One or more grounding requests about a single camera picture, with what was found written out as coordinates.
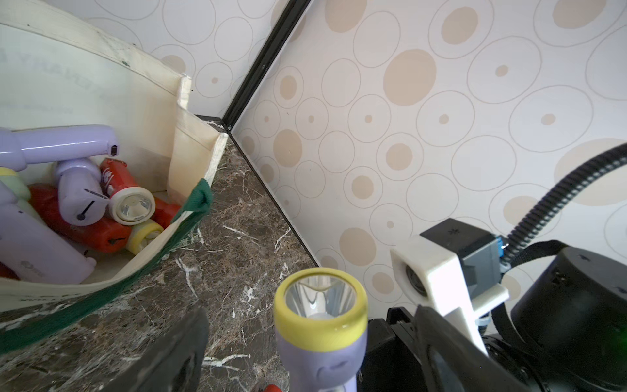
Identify purple flashlight yellow head sideways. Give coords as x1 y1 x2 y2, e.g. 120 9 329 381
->
1 125 120 172

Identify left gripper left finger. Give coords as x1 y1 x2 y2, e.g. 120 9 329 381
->
104 308 209 392

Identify pale green flashlight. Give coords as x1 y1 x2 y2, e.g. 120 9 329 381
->
0 168 45 225
126 219 164 255

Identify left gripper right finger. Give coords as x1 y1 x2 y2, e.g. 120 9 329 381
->
414 305 528 392

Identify cream green tote bag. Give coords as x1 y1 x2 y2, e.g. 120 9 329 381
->
1 1 227 354

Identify red flashlight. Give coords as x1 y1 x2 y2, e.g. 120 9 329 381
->
263 384 282 392
100 158 156 226
28 183 132 253
149 198 181 230

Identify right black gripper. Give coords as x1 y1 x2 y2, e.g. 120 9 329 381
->
359 246 627 392

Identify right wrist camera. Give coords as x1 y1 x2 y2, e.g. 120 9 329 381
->
390 218 509 354

